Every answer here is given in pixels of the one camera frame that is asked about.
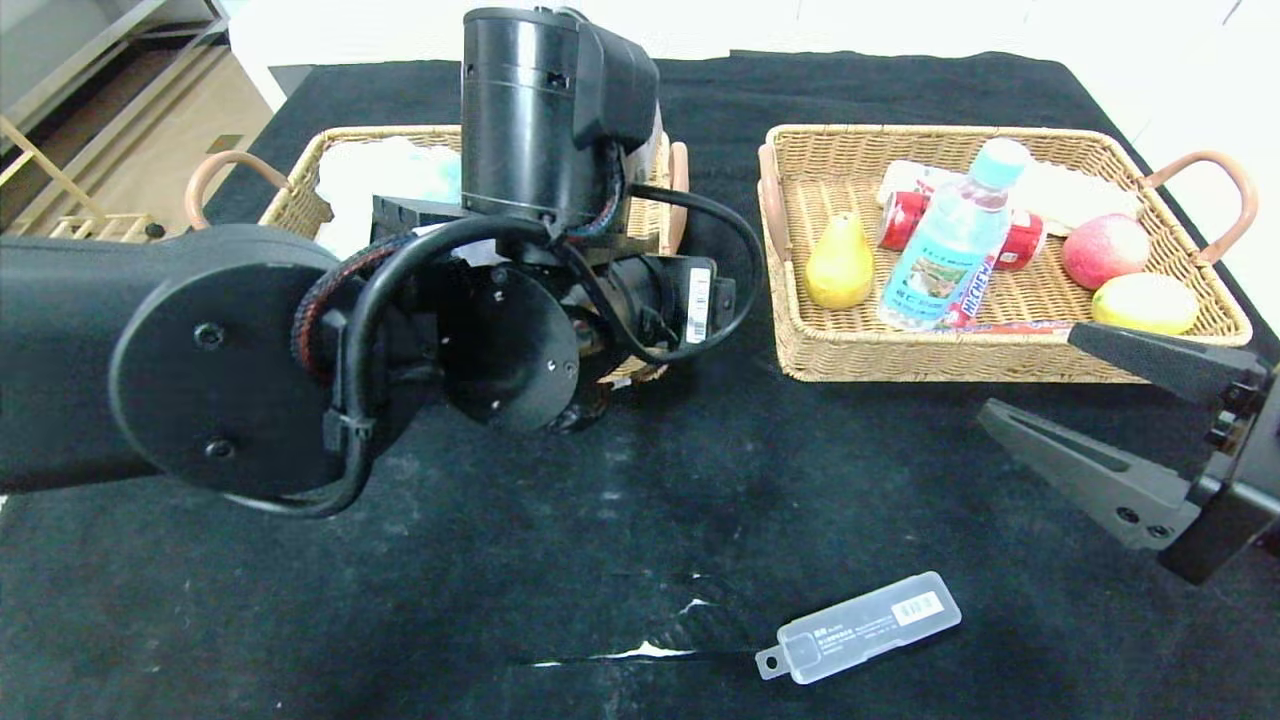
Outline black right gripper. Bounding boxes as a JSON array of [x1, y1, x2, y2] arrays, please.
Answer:
[[976, 322, 1280, 586]]

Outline clear water bottle blue cap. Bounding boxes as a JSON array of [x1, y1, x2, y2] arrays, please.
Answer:
[[877, 137, 1032, 332]]

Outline yellow pear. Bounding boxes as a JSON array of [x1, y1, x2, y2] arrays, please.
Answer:
[[805, 211, 876, 309]]

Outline light blue bath loofah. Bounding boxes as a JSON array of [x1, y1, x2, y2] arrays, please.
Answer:
[[316, 136, 467, 261]]

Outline wicker basket with food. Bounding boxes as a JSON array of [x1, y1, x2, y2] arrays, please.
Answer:
[[757, 124, 1259, 384]]

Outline wicker basket with household items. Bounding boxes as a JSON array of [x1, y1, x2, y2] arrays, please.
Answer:
[[185, 124, 691, 386]]

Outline yellow lemon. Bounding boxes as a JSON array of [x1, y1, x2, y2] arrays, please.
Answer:
[[1090, 272, 1199, 336]]

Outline thin orange sausage stick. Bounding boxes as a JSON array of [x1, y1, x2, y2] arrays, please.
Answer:
[[940, 318, 1076, 336]]

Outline red apple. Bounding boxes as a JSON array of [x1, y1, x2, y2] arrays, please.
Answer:
[[1060, 213, 1151, 292]]

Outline red sausage stick pack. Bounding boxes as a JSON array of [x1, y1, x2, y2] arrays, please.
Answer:
[[940, 250, 1006, 329]]

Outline beige bread loaf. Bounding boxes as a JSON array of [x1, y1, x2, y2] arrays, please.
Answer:
[[1010, 158, 1143, 237]]

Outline red cola can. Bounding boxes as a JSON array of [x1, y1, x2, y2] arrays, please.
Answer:
[[878, 190, 1048, 271]]

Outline white snack packet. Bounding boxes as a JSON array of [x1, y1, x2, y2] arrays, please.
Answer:
[[878, 159, 946, 206]]

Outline clear plastic case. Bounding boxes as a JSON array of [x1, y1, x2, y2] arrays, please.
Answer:
[[755, 571, 962, 685]]

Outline white cabinet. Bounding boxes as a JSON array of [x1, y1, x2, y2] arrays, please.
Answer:
[[230, 0, 1061, 109]]

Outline yellow wooden rack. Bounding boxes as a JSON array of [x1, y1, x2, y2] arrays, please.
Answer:
[[0, 113, 166, 244]]

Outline grey low shelf unit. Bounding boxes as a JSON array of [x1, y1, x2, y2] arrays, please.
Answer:
[[0, 0, 236, 129]]

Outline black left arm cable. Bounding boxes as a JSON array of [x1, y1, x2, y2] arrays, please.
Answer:
[[225, 183, 767, 521]]

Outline red black braided cable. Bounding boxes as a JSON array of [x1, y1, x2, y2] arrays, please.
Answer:
[[290, 233, 413, 388]]

